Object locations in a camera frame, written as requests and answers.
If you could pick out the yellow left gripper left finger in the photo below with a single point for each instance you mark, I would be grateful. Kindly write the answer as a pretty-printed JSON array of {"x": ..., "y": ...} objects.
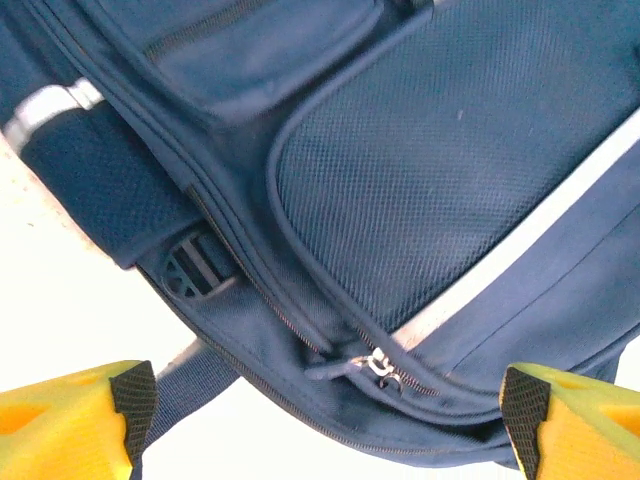
[{"x": 60, "y": 430}]

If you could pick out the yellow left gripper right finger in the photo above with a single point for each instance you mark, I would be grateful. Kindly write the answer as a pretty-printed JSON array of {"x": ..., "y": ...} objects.
[{"x": 580, "y": 435}]

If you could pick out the navy blue backpack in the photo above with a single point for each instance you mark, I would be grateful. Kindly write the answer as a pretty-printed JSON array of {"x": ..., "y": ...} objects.
[{"x": 400, "y": 175}]

